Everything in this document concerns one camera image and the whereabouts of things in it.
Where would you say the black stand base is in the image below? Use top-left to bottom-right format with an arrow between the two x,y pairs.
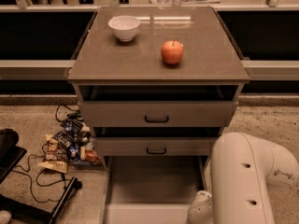
0,176 -> 83,224

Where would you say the red apple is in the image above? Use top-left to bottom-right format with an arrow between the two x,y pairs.
161,40 -> 184,64

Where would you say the grey top drawer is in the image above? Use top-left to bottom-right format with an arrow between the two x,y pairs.
78,85 -> 237,128

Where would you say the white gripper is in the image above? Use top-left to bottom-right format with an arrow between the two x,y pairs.
186,190 -> 213,224

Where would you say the yellow chip bag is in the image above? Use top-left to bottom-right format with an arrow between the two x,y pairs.
38,134 -> 68,174

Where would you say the grey drawer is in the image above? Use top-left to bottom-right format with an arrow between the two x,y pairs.
78,85 -> 237,128
101,156 -> 206,224
93,127 -> 221,156

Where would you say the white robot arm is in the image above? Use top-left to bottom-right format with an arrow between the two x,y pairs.
186,133 -> 299,224

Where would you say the red snack packet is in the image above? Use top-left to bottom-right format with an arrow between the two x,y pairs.
86,150 -> 101,165

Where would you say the dark blue snack bag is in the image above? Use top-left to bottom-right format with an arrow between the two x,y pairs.
52,119 -> 83,147

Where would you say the grey bottom drawer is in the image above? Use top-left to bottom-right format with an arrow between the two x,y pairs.
101,156 -> 206,224

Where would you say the black cable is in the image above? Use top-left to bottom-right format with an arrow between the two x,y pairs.
12,104 -> 82,203

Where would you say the white ceramic bowl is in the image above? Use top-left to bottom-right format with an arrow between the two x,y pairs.
108,16 -> 140,42

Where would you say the grey drawer cabinet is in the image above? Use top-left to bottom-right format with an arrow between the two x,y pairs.
66,6 -> 251,161

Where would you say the grey middle drawer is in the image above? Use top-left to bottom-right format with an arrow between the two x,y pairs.
93,127 -> 221,156

